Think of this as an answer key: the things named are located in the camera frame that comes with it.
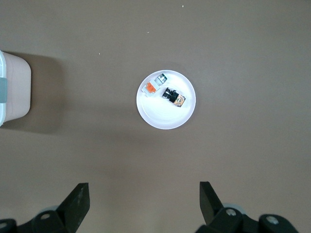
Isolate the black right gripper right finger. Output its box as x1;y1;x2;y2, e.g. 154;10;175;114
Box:
196;181;299;233

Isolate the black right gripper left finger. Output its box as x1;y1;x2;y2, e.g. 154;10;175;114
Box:
0;182;91;233

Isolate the black switch with orange button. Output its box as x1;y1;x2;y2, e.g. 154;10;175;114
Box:
162;87;187;108

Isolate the round pink plate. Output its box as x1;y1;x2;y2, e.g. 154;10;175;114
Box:
136;69;197;130

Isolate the white lidded container box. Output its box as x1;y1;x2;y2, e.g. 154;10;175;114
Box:
0;50;32;127

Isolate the brown table mat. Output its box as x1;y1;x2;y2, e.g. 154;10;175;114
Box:
0;0;311;233

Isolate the white switch with orange block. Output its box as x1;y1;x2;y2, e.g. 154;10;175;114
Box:
141;74;168;98

